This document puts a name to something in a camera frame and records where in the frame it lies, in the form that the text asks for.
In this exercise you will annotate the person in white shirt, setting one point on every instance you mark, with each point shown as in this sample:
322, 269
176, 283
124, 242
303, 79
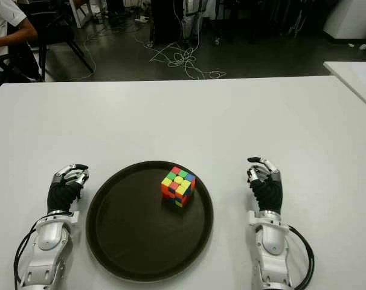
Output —
1, 24

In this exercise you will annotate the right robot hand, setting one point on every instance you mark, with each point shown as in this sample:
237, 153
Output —
269, 193

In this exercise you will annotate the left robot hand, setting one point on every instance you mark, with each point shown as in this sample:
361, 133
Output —
60, 193

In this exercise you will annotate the black wheeled cabinet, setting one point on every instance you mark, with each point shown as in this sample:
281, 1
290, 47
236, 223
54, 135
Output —
166, 21

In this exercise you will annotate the black office chair armrest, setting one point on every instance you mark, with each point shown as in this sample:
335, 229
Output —
5, 60

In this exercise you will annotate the dark round plate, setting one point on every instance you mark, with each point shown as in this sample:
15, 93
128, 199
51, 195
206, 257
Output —
134, 235

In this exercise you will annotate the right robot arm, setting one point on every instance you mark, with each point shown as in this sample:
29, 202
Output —
272, 241

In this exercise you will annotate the multicoloured Rubik's cube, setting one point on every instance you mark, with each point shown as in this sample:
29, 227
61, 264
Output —
178, 187

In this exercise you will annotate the white pedestal box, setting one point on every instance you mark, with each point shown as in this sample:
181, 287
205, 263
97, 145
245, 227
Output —
352, 19

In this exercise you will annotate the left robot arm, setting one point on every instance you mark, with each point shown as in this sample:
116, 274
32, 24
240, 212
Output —
48, 235

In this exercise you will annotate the black chair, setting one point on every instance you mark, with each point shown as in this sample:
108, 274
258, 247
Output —
56, 30

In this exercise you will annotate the white power strip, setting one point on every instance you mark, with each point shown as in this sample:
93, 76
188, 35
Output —
141, 20

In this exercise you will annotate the white desk frame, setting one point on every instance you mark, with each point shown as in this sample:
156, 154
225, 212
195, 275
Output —
78, 16

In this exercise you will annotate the neighbouring white table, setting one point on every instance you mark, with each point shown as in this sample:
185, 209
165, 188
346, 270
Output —
355, 77

